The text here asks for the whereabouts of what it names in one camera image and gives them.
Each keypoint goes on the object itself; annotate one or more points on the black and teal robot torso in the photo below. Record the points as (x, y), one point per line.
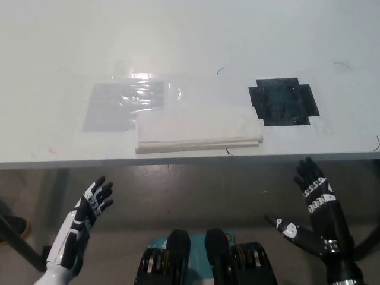
(207, 261)

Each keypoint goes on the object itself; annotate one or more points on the black table leg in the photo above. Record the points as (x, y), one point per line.
(20, 243)

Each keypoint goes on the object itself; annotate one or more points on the clear plastic bag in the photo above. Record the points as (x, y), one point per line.
(110, 112)

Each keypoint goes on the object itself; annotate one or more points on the dark shoe with tan sole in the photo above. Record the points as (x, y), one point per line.
(20, 227)

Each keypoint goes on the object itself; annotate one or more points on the white and black left hand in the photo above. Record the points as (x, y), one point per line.
(77, 228)

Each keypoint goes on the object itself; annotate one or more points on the white napkin stack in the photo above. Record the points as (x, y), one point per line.
(199, 127)

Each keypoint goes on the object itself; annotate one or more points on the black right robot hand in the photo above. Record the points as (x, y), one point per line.
(329, 219)

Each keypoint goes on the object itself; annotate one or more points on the clear plastic film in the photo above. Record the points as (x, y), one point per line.
(178, 90)

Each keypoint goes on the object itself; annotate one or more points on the black tape patch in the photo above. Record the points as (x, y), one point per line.
(282, 99)

